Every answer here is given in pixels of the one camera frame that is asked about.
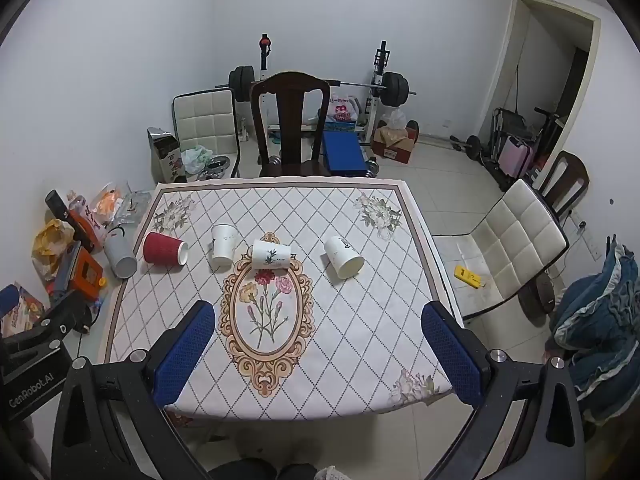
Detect grey paper cup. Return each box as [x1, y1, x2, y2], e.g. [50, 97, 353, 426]
[103, 227, 139, 279]

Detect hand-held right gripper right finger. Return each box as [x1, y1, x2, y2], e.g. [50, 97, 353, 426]
[421, 301, 587, 480]

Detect yellow plastic bag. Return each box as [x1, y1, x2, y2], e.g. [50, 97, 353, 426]
[31, 218, 76, 281]

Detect pink suitcase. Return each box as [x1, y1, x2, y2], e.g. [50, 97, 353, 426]
[499, 132, 536, 179]

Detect floral diamond pattern tablecloth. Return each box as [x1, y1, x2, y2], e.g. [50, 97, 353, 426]
[97, 177, 469, 422]

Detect blue box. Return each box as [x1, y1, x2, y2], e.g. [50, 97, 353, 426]
[321, 131, 368, 178]

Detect metal bowls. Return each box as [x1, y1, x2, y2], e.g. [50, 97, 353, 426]
[199, 156, 231, 181]

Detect blue quilt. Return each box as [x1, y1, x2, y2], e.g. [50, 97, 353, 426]
[550, 242, 640, 401]

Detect orange tool case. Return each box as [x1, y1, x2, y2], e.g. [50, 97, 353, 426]
[47, 242, 108, 303]

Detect white barbell rack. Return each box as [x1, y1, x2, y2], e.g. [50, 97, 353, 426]
[256, 33, 396, 146]

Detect clear plastic bag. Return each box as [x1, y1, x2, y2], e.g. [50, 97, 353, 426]
[381, 107, 408, 132]

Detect white cup with plant print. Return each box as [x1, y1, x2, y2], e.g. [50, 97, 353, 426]
[251, 239, 292, 271]

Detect white power strip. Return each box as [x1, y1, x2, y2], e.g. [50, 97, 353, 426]
[570, 210, 602, 261]

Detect black dumbbell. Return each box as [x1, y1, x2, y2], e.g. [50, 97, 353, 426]
[449, 134, 485, 161]

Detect orange snack bag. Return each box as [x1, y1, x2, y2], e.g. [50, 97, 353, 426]
[92, 185, 123, 226]

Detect yellow tape measure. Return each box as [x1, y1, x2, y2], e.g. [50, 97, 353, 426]
[453, 266, 482, 288]

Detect black folding cart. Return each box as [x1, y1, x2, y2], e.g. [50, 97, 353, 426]
[487, 106, 531, 168]

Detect plain white paper cup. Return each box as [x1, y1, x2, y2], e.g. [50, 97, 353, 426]
[210, 224, 240, 267]

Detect colourful snack packet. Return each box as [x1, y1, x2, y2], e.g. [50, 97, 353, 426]
[0, 282, 46, 338]

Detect brown and silver carton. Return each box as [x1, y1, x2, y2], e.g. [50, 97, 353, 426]
[146, 126, 187, 184]

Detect brown cardboard box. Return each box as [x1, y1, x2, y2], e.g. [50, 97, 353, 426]
[371, 126, 418, 164]

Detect white cup with small mark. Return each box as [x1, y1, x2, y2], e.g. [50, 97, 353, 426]
[323, 235, 365, 278]

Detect crumpled clear plastic wrap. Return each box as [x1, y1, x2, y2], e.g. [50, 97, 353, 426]
[112, 190, 152, 228]

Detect black barbell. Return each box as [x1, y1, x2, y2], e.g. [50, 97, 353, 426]
[216, 65, 418, 108]

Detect dark wooden chair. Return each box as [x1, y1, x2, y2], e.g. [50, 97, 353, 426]
[532, 150, 591, 221]
[249, 71, 333, 179]

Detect white padded chair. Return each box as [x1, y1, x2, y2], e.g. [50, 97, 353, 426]
[432, 178, 571, 322]
[171, 88, 242, 179]

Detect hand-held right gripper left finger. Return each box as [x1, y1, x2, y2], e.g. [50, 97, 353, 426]
[50, 300, 217, 480]

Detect red and white plastic bag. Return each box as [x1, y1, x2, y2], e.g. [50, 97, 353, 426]
[326, 94, 360, 124]

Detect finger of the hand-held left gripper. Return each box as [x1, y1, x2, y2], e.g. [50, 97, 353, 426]
[30, 292, 96, 352]

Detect green and white plastic bag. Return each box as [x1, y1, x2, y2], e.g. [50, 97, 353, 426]
[181, 145, 217, 175]

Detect red paper cup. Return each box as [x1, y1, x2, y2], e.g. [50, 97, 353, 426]
[142, 231, 189, 266]

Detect red label drink bottle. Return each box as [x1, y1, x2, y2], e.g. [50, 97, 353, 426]
[66, 190, 107, 247]

